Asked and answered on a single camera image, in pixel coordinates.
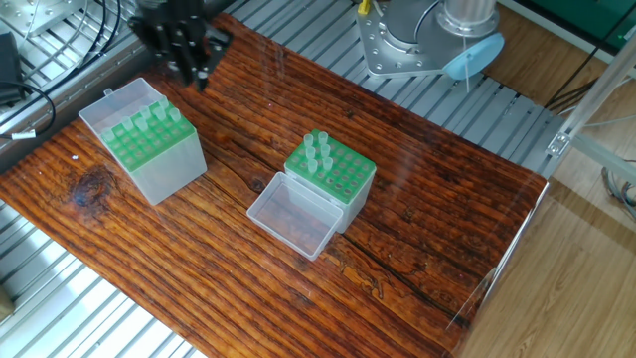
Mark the yellow tag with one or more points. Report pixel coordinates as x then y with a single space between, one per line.
364 6

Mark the grey metal mount plate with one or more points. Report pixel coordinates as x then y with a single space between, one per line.
393 50

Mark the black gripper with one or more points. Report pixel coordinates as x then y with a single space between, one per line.
174 20

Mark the glossy wooden board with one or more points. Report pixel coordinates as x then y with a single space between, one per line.
447 209

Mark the clear hinged box lid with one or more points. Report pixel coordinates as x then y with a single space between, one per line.
111 107
293 217

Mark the aluminium frame corner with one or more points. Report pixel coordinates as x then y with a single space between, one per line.
586 124

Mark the translucent tip box green rack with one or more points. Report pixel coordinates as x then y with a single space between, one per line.
169 169
356 199

